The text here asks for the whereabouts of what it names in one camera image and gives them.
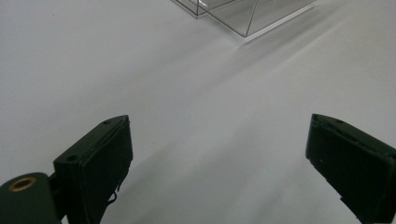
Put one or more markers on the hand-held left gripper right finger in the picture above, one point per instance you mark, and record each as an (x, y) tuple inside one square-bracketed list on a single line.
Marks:
[(351, 161)]

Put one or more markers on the clear acrylic box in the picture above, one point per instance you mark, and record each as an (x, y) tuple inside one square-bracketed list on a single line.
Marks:
[(249, 14)]

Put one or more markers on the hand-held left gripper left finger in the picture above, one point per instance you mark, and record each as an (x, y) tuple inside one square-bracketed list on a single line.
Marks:
[(93, 165)]

